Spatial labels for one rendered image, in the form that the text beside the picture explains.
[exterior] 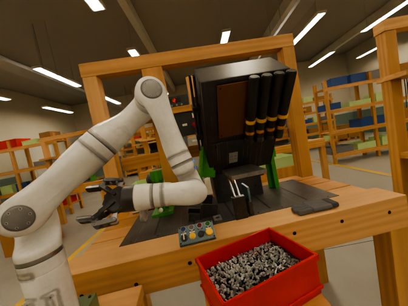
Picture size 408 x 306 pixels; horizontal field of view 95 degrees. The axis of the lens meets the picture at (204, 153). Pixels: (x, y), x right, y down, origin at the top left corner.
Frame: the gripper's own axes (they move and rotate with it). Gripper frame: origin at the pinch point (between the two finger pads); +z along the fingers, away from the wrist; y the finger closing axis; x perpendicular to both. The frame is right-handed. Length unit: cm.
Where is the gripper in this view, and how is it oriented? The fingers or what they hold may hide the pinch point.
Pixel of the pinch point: (84, 203)
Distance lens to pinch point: 63.8
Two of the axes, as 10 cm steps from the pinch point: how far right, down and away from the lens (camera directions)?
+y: 1.5, 7.4, -6.6
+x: -0.3, 6.7, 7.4
